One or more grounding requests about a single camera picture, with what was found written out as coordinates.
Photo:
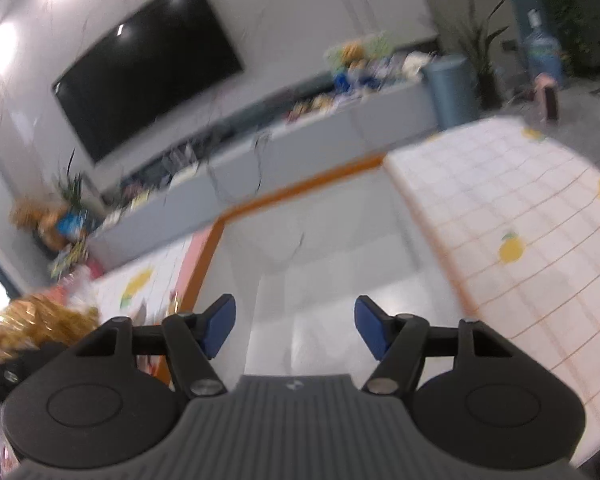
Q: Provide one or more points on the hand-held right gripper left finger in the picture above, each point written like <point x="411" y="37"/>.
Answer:
<point x="219" y="326"/>

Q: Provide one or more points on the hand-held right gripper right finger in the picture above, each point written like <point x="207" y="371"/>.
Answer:
<point x="371" y="326"/>

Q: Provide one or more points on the orange cardboard box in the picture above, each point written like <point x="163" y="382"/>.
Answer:
<point x="300" y="260"/>

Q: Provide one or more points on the golden snack packets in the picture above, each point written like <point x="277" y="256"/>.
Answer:
<point x="35" y="322"/>

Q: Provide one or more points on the brown plush bear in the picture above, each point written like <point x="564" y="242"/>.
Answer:
<point x="37" y="222"/>

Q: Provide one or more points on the blue snack bag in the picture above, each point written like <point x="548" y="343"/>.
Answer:
<point x="72" y="225"/>

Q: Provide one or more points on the grey television cabinet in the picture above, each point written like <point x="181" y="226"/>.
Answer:
<point x="260" y="160"/>

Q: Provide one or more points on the lemon print checked tablecloth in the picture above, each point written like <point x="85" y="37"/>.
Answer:
<point x="530" y="220"/>

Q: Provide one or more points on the potted plant in vase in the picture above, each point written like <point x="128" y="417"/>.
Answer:
<point x="72" y="190"/>

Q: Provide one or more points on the pile of snack packets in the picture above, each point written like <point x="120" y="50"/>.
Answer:
<point x="310" y="106"/>

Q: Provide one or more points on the grey round trash can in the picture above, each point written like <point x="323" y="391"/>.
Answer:
<point x="450" y="92"/>

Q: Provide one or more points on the yellow plush bear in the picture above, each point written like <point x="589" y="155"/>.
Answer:
<point x="352" y="55"/>

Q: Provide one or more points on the pink stool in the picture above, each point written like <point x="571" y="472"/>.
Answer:
<point x="549" y="97"/>

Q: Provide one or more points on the tall leafy potted plant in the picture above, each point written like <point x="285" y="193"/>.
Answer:
<point x="482" y="55"/>

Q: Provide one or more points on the blue water jug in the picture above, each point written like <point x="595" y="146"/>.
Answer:
<point x="544" y="50"/>

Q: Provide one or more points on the black wall television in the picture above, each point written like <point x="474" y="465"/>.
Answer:
<point x="145" y="70"/>

